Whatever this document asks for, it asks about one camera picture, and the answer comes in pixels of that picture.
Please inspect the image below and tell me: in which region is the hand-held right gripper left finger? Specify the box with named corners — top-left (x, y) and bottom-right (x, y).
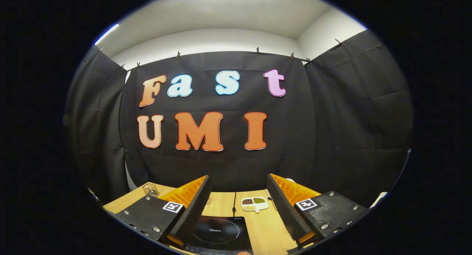
top-left (107, 175), bottom-right (213, 248)

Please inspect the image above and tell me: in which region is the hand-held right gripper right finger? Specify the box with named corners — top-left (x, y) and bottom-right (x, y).
top-left (266, 173), bottom-right (369, 248)

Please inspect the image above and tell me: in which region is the black induction cooktop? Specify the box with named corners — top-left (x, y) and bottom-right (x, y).
top-left (184, 216), bottom-right (253, 255)

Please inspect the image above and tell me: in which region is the white divided dish with beans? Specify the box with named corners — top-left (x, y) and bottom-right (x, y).
top-left (241, 196), bottom-right (270, 213)

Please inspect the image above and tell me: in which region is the black backdrop cloth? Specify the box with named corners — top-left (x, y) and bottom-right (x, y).
top-left (63, 30), bottom-right (413, 208)

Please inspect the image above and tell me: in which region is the white panel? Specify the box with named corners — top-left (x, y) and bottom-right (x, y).
top-left (371, 192), bottom-right (388, 208)

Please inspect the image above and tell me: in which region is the wire mesh basket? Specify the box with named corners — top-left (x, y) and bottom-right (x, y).
top-left (142, 183), bottom-right (159, 198)

